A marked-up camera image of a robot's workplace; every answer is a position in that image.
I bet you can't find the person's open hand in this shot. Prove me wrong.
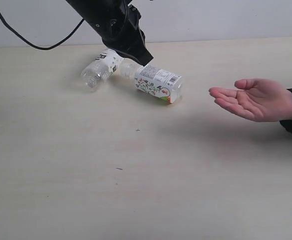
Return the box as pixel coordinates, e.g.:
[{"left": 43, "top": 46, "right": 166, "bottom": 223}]
[{"left": 209, "top": 78, "right": 292, "bottom": 123}]

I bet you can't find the black cable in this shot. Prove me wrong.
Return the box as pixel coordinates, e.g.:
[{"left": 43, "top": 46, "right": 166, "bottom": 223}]
[{"left": 0, "top": 0, "right": 85, "bottom": 51}]

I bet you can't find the clear bottle white blue label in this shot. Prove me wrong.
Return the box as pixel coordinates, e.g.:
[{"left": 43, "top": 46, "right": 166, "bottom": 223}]
[{"left": 80, "top": 48, "right": 124, "bottom": 90}]

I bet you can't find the clear bottle floral label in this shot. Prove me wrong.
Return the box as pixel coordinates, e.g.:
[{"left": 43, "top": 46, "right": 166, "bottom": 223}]
[{"left": 120, "top": 63, "right": 184, "bottom": 104}]

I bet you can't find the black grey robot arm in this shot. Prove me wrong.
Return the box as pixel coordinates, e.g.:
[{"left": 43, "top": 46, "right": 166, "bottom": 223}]
[{"left": 68, "top": 0, "right": 153, "bottom": 66}]

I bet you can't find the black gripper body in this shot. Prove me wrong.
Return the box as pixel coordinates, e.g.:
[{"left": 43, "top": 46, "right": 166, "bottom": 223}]
[{"left": 85, "top": 0, "right": 145, "bottom": 42}]

